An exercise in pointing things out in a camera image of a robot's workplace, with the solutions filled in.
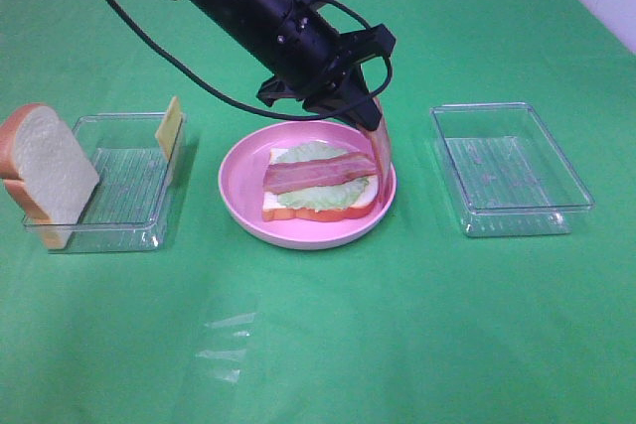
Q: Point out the pink plate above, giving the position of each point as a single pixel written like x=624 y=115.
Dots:
x=240 y=184

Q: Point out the yellow cheese slice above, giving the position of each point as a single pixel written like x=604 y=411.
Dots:
x=166 y=133

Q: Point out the bacon strip from container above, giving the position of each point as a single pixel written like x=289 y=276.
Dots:
x=282 y=178

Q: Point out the clear tape patch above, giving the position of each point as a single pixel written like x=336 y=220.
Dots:
x=220 y=345

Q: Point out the green lettuce leaf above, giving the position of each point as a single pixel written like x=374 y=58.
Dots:
x=356 y=193

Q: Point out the clear left plastic container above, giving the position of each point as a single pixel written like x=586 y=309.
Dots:
x=131 y=207

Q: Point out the bread slice on plate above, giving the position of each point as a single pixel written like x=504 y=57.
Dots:
x=282 y=214

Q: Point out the upright bread slice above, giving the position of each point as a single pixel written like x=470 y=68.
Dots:
x=43 y=166

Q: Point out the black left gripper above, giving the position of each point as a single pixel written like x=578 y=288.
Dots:
x=311 y=61

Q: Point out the clear right plastic container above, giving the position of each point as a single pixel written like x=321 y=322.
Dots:
x=505 y=173

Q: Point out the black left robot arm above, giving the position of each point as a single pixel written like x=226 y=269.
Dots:
x=247 y=20

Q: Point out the clear plastic container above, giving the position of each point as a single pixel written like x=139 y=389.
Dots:
x=505 y=173
x=131 y=207

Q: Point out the green tablecloth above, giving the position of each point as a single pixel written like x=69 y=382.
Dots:
x=413 y=323

